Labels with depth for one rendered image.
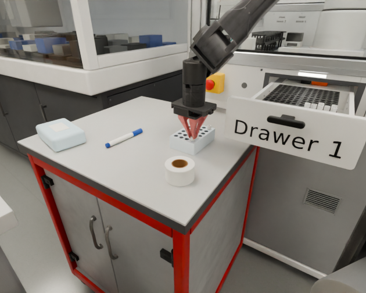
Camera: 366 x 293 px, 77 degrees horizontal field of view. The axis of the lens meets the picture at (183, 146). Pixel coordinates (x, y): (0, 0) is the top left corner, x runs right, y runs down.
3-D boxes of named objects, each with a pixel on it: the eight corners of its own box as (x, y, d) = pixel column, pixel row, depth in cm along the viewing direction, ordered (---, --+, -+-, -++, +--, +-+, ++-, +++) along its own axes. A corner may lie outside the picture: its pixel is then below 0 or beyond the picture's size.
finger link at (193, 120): (186, 129, 69) (187, 99, 64) (208, 136, 65) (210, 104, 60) (172, 138, 64) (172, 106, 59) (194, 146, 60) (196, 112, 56)
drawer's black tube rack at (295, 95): (327, 138, 57) (336, 113, 54) (257, 123, 65) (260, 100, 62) (333, 111, 73) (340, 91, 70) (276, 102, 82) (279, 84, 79)
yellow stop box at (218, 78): (218, 95, 89) (219, 75, 85) (201, 92, 92) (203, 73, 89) (223, 91, 93) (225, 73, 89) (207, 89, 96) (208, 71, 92)
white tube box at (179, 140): (193, 156, 64) (194, 143, 63) (169, 147, 68) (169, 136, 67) (214, 139, 73) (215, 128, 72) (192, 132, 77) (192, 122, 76)
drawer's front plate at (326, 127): (353, 171, 48) (374, 121, 43) (223, 137, 62) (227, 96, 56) (353, 167, 49) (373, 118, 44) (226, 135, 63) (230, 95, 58)
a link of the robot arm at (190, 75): (178, 57, 52) (201, 59, 50) (191, 52, 57) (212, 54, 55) (178, 87, 56) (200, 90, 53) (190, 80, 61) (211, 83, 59)
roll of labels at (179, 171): (165, 170, 58) (164, 156, 56) (192, 168, 59) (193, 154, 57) (165, 187, 52) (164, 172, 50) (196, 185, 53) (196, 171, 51)
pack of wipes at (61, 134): (88, 142, 71) (85, 129, 69) (55, 153, 65) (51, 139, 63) (68, 128, 80) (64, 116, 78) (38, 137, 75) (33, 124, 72)
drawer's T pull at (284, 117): (303, 129, 46) (305, 123, 46) (265, 122, 50) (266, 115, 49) (306, 124, 49) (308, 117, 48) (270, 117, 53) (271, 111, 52)
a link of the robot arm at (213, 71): (203, 24, 48) (230, 56, 48) (221, 21, 56) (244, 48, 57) (171, 65, 55) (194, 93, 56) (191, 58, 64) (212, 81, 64)
